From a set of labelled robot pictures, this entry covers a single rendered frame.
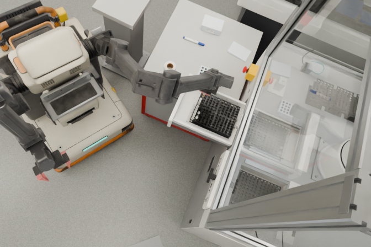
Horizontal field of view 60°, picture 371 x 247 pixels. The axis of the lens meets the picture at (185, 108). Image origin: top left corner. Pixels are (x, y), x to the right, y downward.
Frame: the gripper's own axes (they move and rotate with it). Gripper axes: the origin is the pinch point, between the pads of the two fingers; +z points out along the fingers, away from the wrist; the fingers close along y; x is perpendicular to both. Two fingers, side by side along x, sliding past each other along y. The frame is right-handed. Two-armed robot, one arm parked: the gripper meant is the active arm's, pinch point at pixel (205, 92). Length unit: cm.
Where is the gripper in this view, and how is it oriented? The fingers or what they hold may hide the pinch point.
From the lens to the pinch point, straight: 161.5
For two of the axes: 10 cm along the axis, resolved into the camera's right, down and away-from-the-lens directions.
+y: 9.2, 4.0, -0.4
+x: 3.8, -8.3, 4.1
